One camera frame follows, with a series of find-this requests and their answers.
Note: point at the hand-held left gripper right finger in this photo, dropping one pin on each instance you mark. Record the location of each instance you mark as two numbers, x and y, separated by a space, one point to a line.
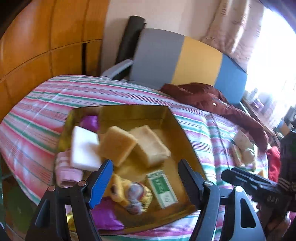
189 183

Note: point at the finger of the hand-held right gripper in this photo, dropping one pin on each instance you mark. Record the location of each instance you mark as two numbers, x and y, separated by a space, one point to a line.
249 183

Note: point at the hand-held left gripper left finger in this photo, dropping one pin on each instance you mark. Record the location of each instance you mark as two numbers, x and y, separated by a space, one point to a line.
101 183

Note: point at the yellow green snack packet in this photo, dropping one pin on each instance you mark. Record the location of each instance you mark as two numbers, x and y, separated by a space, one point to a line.
261 172

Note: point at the yellow cartoon snack packet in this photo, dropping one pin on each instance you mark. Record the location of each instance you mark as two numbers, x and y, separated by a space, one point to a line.
120 185

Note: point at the green white box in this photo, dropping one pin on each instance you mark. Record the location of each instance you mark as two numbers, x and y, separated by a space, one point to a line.
161 187

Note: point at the green yellow printed box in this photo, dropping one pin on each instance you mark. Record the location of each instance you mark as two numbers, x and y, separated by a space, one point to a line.
237 155

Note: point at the purple cloth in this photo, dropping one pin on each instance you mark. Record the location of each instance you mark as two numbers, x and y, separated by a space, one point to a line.
104 215

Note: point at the pink striped towel roll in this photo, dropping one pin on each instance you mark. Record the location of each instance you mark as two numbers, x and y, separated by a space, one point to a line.
67 171

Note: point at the white foam block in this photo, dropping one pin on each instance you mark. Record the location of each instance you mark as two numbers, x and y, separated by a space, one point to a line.
84 148

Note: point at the yellow sponge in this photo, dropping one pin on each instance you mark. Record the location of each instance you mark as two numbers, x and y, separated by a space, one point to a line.
118 144
150 148

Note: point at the purple packet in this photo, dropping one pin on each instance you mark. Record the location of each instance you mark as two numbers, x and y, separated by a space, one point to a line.
89 122

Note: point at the gold tray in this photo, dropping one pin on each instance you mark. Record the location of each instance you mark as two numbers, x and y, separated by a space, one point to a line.
129 118

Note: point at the white round item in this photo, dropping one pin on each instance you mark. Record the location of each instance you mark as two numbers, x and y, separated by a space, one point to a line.
248 155

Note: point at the red blanket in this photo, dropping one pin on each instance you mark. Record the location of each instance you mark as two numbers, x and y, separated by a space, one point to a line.
274 162

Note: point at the blue container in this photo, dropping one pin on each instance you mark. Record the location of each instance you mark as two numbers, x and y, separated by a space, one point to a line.
281 125

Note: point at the wooden desk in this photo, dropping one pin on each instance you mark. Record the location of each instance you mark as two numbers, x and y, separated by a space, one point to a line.
256 113

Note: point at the purple box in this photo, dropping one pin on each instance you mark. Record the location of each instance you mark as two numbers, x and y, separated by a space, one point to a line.
259 103

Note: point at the maroon jacket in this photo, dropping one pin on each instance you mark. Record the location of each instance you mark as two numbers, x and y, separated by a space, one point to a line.
208 102

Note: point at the black roll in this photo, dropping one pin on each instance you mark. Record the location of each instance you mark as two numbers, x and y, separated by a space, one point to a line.
131 37

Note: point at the pink patterned curtain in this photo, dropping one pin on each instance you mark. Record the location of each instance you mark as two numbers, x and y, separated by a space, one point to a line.
233 27

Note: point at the wooden wardrobe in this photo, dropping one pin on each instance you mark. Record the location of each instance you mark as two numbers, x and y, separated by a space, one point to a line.
46 34

